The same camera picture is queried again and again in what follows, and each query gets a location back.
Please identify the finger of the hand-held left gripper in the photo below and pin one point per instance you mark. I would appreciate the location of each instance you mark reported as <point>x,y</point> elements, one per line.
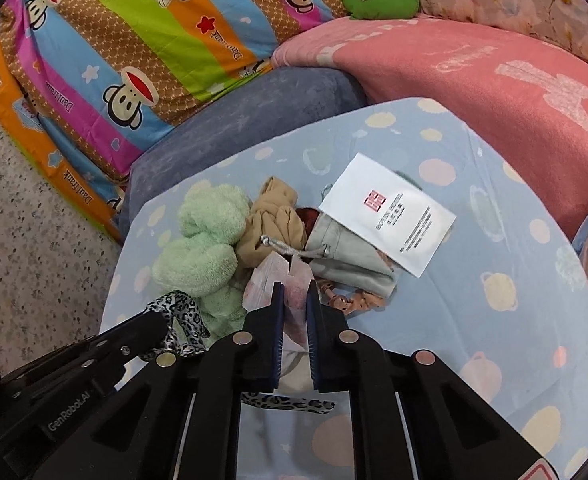
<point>136,335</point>

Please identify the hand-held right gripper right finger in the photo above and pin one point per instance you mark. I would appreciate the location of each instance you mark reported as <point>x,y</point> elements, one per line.
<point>313,325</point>

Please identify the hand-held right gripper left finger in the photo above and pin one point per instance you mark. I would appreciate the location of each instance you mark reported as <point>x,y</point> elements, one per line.
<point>277,322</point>

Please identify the peach dotted scrunchie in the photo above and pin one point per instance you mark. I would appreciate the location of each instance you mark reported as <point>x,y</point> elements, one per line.
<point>350,303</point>

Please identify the leopard print ribbon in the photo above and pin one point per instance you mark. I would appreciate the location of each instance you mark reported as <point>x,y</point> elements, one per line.
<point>184,310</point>

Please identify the light green fluffy towel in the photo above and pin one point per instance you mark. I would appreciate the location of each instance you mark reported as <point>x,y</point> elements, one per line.
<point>199,260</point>

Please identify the dark red cloth item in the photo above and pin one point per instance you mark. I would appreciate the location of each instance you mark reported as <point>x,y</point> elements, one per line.
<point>308,222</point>

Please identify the tan cloth bag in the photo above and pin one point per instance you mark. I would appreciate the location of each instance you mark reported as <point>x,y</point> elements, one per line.
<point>269,215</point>

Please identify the white paper card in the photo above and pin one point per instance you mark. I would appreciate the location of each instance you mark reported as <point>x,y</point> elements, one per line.
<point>373,185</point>

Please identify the blue dotted bed sheet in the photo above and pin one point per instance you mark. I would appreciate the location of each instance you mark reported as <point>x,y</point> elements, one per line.
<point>473,320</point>

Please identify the grey-blue velvet cushion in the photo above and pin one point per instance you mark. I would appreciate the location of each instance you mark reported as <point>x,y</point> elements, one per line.
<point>254,115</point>

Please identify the pink blanket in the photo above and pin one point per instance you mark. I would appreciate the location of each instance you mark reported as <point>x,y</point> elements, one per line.
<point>473,110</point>

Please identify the colourful cartoon printed quilt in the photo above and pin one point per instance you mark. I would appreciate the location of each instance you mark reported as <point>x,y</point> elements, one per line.
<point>124,35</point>

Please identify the pale floral cloth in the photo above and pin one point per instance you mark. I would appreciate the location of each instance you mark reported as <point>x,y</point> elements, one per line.
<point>523,0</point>

